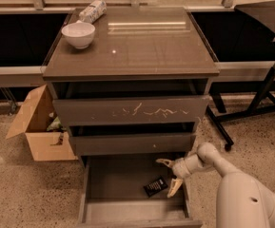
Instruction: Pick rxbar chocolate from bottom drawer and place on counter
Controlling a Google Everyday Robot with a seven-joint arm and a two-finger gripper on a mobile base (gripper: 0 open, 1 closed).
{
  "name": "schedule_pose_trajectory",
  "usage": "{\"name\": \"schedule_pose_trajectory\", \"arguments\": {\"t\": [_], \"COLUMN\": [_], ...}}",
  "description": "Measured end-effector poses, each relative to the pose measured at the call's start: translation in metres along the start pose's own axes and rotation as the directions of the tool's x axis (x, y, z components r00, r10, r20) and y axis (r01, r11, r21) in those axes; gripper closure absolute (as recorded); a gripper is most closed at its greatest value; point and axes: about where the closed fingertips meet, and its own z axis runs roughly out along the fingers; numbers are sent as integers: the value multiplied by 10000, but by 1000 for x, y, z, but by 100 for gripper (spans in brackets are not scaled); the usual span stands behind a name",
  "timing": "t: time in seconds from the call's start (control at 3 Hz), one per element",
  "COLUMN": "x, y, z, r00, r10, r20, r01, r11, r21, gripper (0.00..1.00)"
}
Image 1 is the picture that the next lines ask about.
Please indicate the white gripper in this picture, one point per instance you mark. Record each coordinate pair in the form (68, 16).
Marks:
(181, 169)

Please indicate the grey top drawer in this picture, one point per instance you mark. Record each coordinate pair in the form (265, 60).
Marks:
(148, 110)

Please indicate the open cardboard box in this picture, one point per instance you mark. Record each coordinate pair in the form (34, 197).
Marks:
(32, 120)

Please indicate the grey open bottom drawer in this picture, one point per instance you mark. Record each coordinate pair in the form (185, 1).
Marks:
(114, 196)

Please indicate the black rxbar chocolate bar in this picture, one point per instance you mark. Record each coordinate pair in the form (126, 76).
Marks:
(155, 186)

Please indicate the green bag in box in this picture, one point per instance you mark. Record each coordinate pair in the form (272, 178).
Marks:
(55, 125)

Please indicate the grey middle drawer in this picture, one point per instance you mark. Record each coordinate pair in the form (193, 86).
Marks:
(131, 144)

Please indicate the white ceramic bowl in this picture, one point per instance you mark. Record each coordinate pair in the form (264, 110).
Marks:
(79, 35)

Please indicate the white blue snack bag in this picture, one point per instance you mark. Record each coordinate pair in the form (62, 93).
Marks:
(93, 12)

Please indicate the grey drawer cabinet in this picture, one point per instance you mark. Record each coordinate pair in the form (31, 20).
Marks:
(136, 53)

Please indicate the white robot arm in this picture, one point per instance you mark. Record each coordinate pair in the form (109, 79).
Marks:
(241, 202)

